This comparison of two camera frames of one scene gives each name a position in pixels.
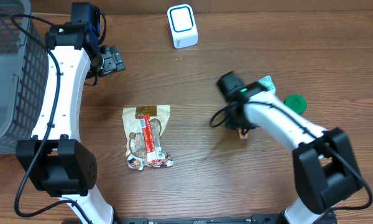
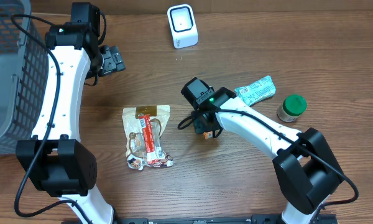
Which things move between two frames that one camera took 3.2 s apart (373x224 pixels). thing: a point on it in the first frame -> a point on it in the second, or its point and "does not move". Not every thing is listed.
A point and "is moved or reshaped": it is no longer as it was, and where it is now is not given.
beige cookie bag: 135,143 does not move
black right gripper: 239,125 -> 201,127
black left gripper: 112,62 does not move
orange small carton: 247,136 is moved or reshaped
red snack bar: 146,125 does not move
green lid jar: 296,102 does not move
